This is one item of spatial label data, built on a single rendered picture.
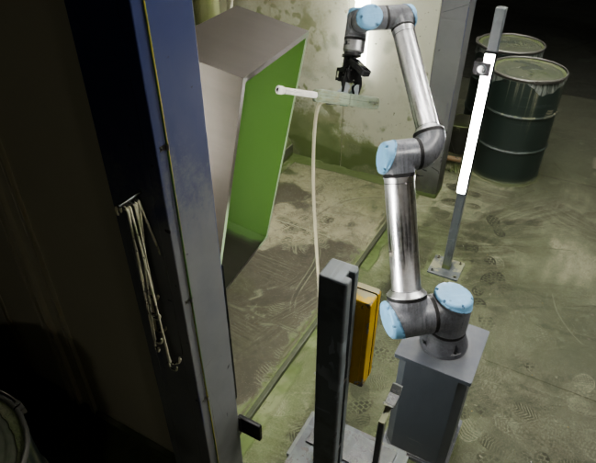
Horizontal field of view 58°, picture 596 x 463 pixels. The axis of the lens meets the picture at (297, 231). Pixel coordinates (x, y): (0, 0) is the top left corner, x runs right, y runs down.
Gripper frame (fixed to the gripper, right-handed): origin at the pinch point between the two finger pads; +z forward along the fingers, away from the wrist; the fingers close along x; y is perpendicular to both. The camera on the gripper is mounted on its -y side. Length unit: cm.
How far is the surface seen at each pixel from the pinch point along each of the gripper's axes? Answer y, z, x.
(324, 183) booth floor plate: 171, 49, -117
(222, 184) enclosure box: 14, 39, 46
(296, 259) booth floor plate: 106, 96, -56
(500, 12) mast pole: 0, -55, -82
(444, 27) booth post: 84, -67, -132
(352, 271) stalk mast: -107, 40, 74
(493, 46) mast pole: 5, -40, -87
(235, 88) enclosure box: -7, 3, 55
